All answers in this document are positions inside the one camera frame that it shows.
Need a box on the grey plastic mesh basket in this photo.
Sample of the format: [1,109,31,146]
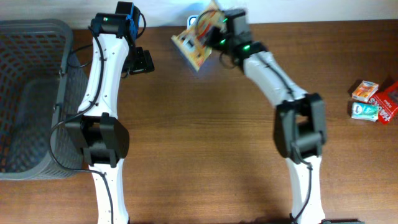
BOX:
[1,19,88,180]

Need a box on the teal tissue pack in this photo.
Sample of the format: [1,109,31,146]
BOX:
[351,102,379,122]

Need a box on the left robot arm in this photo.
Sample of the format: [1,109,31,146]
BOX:
[65,1,155,224]

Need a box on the orange tissue pack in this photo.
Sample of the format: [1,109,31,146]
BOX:
[351,80,379,103]

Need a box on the white barcode scanner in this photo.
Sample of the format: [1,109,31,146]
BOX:
[187,15,198,29]

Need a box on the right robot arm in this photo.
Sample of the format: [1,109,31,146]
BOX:
[206,8,327,223]

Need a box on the red snack bag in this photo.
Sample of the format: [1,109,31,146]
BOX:
[369,82,397,124]

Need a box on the cream wet wipes pack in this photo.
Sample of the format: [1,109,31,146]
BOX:
[171,0,222,72]

